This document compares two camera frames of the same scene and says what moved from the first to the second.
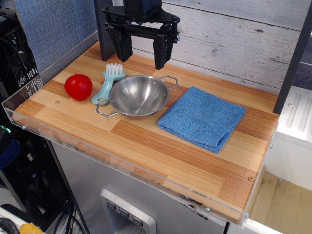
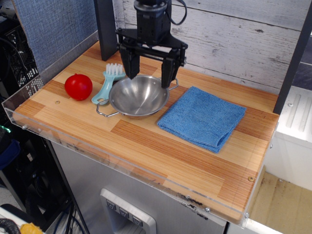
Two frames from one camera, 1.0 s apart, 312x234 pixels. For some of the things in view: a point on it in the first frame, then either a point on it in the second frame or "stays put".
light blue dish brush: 114,72 stays put
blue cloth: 203,118 stays put
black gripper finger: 163,46 -> 169,67
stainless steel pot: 137,95 stays put
